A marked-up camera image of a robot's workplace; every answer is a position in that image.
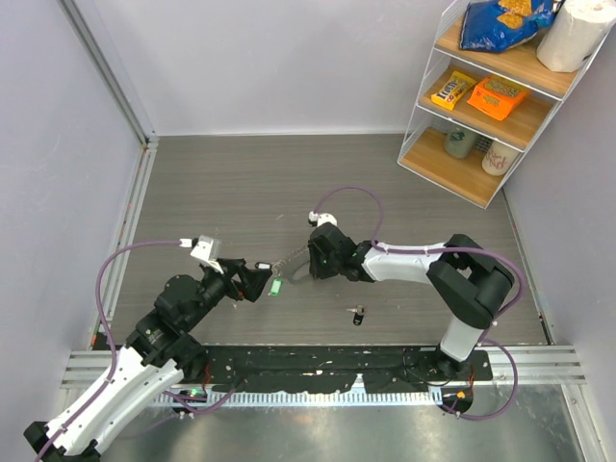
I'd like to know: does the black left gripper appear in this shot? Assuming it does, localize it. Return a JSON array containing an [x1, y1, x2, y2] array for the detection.
[[184, 257, 271, 329]]

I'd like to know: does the green plastic key tag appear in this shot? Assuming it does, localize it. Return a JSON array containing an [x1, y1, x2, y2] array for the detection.
[[269, 278, 283, 296]]

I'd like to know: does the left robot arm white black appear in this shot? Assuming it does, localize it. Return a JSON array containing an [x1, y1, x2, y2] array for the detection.
[[24, 259, 272, 461]]

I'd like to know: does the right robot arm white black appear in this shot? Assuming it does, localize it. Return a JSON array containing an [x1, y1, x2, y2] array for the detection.
[[308, 222, 514, 379]]

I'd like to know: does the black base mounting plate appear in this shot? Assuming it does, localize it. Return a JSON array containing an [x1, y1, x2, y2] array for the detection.
[[183, 346, 493, 395]]

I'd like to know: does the grey green cup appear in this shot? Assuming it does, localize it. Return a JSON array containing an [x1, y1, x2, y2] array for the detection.
[[444, 125, 478, 159]]

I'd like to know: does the white printed cup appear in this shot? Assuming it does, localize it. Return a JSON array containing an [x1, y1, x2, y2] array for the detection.
[[481, 141, 520, 176]]

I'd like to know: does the yellow candy bag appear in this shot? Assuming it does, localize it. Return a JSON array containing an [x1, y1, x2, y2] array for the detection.
[[430, 71, 476, 111]]

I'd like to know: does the orange candy bag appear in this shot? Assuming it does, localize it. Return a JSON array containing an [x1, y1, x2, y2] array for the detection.
[[468, 75, 530, 121]]

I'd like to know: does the blue chips bag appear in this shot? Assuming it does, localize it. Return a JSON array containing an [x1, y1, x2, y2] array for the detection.
[[458, 0, 558, 53]]

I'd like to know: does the white paper towel roll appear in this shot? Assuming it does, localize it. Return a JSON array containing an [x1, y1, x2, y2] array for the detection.
[[536, 0, 615, 73]]

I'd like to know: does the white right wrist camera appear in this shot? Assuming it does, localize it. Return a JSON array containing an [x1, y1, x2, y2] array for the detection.
[[308, 211, 337, 227]]

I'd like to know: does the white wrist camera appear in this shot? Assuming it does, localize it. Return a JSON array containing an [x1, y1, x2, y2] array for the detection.
[[308, 211, 337, 227], [179, 235, 224, 274]]

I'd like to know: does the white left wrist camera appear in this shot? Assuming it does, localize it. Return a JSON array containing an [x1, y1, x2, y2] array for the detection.
[[179, 235, 224, 274]]

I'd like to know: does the aluminium cable duct rail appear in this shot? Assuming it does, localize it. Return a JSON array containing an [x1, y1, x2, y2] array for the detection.
[[115, 387, 444, 408]]

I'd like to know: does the white wire wooden shelf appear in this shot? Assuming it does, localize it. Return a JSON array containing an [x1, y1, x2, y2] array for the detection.
[[398, 1, 615, 208]]

